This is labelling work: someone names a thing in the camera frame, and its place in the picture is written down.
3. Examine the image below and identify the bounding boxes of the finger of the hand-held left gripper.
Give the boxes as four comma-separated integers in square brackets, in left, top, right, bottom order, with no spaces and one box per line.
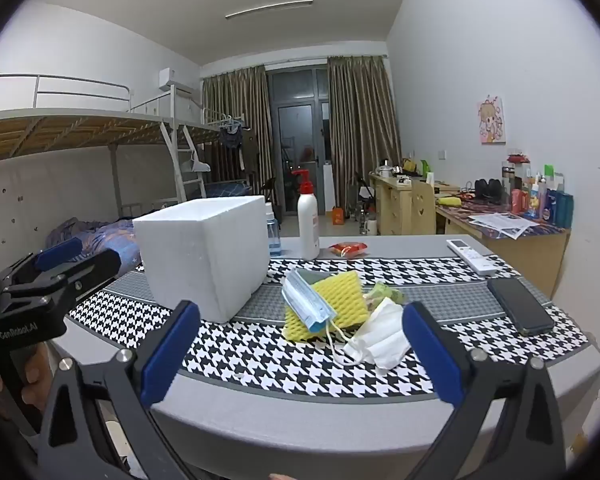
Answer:
[0,236,86,286]
[0,248,122,311]

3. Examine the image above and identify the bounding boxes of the wooden chair smiley cutout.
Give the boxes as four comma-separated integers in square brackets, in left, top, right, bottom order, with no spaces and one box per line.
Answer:
[411,178,437,236]

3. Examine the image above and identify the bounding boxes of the blue quilt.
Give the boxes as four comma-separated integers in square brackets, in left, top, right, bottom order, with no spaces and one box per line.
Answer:
[45,217,143,273]

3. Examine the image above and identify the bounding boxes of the blue face mask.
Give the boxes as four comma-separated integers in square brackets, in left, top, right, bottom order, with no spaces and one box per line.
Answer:
[281,268,362,366]

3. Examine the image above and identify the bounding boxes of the black folding chair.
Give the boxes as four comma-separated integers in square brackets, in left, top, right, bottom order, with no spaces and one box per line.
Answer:
[257,177,281,206]
[352,172,376,221]

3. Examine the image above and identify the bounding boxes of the ceiling tube light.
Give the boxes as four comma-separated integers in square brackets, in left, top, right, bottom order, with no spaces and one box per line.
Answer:
[225,0,314,21]

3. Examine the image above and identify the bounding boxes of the red snack packet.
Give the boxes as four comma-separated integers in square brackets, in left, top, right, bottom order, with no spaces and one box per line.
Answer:
[328,241,368,257]

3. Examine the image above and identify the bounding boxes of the brown curtain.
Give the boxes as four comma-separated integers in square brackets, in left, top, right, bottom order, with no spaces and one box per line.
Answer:
[327,55,403,211]
[201,64,276,206]

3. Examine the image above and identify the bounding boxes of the yellow sponge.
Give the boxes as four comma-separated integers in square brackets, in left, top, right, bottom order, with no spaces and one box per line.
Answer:
[281,270,371,343]

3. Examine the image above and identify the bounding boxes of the wooden desk with drawers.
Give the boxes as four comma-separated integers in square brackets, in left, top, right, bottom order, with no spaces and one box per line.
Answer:
[369,172,463,236]

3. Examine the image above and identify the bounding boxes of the glass balcony door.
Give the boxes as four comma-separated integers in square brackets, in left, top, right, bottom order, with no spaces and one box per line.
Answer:
[266,65,333,211]

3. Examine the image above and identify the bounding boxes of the white remote control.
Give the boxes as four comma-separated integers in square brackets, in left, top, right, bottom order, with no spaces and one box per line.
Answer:
[446,238,498,276]

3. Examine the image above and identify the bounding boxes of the black bag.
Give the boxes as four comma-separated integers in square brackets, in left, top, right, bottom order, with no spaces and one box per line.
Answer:
[474,177,503,201]

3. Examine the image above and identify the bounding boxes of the white hanger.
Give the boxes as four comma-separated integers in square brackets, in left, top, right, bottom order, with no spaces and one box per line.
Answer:
[187,147,212,173]

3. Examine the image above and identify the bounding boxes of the group of toiletry bottles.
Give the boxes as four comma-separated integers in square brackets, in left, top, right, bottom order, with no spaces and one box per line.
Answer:
[500,152,576,228]

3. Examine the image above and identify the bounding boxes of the houndstooth grey tablecloth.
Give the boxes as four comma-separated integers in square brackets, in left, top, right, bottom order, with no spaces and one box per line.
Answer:
[50,234,600,480]

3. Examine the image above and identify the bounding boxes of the blue spray bottle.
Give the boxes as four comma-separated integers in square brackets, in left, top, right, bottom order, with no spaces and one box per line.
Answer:
[265,202,283,257]

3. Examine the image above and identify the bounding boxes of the person's left hand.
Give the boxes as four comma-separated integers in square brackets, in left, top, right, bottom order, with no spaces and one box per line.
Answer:
[20,345,53,403]

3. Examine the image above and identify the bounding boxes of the black smartphone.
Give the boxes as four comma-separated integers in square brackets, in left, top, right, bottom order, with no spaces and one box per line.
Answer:
[486,277,556,337]

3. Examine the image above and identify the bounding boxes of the green cloth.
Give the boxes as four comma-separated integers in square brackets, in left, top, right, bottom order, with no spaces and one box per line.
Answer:
[362,282,406,311]

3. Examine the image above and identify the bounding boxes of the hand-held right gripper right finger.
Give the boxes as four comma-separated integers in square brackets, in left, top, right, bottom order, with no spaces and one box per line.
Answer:
[402,301,567,480]

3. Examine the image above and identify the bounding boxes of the white face mask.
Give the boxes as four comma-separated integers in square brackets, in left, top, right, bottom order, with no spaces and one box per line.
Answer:
[342,297,412,372]

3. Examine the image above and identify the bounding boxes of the printed papers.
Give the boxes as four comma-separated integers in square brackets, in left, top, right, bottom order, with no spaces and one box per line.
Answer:
[467,211,536,240]

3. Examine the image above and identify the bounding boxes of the white air conditioner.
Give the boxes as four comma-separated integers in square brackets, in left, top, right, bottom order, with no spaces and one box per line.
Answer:
[158,67,193,95]

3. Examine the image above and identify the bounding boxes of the dark hanging clothes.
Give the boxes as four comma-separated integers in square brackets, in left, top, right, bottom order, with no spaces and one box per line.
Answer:
[217,115,258,181]

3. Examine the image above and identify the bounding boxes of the white foam box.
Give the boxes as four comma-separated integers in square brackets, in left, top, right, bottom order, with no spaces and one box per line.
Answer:
[132,195,270,323]

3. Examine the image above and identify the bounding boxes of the white pump bottle red cap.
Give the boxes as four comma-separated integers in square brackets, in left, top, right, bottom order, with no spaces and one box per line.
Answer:
[291,169,321,261]

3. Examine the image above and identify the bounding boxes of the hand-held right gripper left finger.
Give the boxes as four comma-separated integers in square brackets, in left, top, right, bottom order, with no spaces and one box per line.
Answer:
[37,300,202,480]

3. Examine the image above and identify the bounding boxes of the pink wall poster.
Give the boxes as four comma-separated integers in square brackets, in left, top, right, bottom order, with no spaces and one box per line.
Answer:
[477,96,507,145]

